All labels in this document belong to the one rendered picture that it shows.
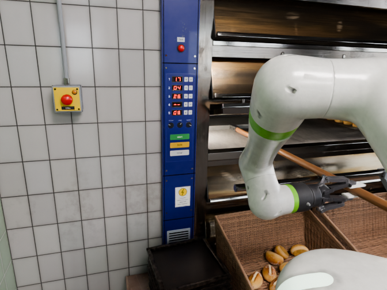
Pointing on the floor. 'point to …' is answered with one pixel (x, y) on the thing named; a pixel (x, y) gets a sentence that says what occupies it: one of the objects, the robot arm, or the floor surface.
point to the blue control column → (181, 31)
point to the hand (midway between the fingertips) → (353, 189)
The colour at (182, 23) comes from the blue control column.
